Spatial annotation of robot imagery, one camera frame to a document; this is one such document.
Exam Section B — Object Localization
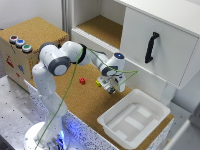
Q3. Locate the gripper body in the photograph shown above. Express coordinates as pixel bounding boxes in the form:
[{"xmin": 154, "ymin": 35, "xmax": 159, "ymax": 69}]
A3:
[{"xmin": 99, "ymin": 75, "xmax": 127, "ymax": 95}]

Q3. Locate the yellow block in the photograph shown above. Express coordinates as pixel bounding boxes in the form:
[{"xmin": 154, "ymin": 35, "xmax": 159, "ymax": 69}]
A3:
[{"xmin": 95, "ymin": 79, "xmax": 103, "ymax": 88}]

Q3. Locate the pink block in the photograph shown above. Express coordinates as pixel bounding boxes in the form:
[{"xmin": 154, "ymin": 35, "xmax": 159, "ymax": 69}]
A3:
[{"xmin": 79, "ymin": 77, "xmax": 87, "ymax": 85}]

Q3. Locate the white plastic box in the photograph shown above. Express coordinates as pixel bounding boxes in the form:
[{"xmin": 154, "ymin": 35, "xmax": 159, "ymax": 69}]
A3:
[{"xmin": 96, "ymin": 88, "xmax": 172, "ymax": 150}]

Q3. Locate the white cabinet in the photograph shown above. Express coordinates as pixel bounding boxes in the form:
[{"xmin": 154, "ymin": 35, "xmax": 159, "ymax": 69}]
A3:
[{"xmin": 70, "ymin": 0, "xmax": 200, "ymax": 107}]

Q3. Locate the white sliding door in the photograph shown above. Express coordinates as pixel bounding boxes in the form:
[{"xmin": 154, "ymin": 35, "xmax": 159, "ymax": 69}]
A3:
[{"xmin": 119, "ymin": 5, "xmax": 200, "ymax": 90}]

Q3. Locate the green button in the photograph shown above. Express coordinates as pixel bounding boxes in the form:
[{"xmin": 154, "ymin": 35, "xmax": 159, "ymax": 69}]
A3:
[{"xmin": 21, "ymin": 43, "xmax": 34, "ymax": 54}]

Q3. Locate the wooden drawer box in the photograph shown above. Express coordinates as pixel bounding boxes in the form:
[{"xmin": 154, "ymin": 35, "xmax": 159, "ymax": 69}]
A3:
[{"xmin": 0, "ymin": 16, "xmax": 70, "ymax": 92}]

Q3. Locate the blue button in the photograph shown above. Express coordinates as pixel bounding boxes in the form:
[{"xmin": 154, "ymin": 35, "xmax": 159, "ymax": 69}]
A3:
[{"xmin": 14, "ymin": 38, "xmax": 26, "ymax": 49}]

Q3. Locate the red button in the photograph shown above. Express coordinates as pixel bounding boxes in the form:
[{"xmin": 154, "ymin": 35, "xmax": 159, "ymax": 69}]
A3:
[{"xmin": 8, "ymin": 34, "xmax": 20, "ymax": 45}]

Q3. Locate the green cable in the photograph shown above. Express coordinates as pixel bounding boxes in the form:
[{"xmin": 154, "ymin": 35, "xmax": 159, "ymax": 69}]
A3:
[{"xmin": 34, "ymin": 46, "xmax": 139, "ymax": 148}]

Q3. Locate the black door handle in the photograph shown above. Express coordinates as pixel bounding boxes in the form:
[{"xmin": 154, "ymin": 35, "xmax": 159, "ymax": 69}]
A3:
[{"xmin": 144, "ymin": 31, "xmax": 160, "ymax": 64}]

